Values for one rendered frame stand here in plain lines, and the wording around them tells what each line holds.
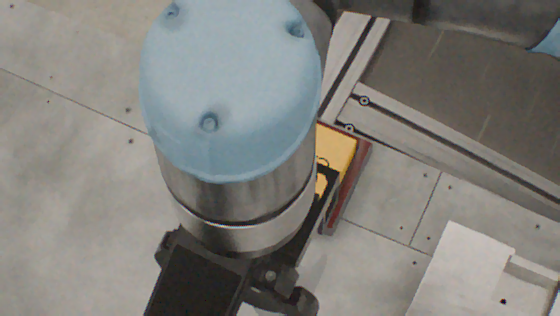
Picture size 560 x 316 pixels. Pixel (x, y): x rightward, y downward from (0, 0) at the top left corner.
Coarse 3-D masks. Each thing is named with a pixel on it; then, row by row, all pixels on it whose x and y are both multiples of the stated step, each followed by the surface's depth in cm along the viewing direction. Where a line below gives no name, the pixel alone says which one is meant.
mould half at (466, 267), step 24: (456, 240) 92; (480, 240) 92; (432, 264) 91; (456, 264) 91; (480, 264) 91; (504, 264) 91; (432, 288) 90; (456, 288) 90; (480, 288) 90; (408, 312) 90; (432, 312) 90; (456, 312) 89; (480, 312) 89; (504, 312) 89; (552, 312) 89
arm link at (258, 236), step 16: (304, 192) 61; (176, 208) 62; (288, 208) 61; (304, 208) 63; (192, 224) 62; (208, 224) 60; (256, 224) 60; (272, 224) 61; (288, 224) 62; (208, 240) 63; (224, 240) 62; (240, 240) 62; (256, 240) 62; (272, 240) 63
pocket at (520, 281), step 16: (512, 256) 92; (512, 272) 93; (528, 272) 93; (544, 272) 92; (496, 288) 93; (512, 288) 93; (528, 288) 93; (544, 288) 93; (512, 304) 92; (528, 304) 92; (544, 304) 92
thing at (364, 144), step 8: (336, 128) 103; (352, 136) 102; (360, 144) 102; (368, 144) 102; (360, 152) 102; (360, 160) 102; (352, 168) 101; (352, 176) 101; (344, 184) 101; (344, 192) 101; (344, 200) 100; (336, 208) 100; (336, 216) 100; (328, 224) 100
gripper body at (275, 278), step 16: (336, 176) 72; (336, 192) 75; (320, 208) 72; (304, 224) 71; (320, 224) 75; (288, 240) 66; (304, 240) 71; (224, 256) 65; (240, 256) 65; (256, 256) 65; (272, 256) 71; (288, 256) 71; (256, 272) 70; (272, 272) 70; (288, 272) 72; (256, 288) 71; (272, 288) 70; (288, 288) 71; (256, 304) 74; (272, 304) 72
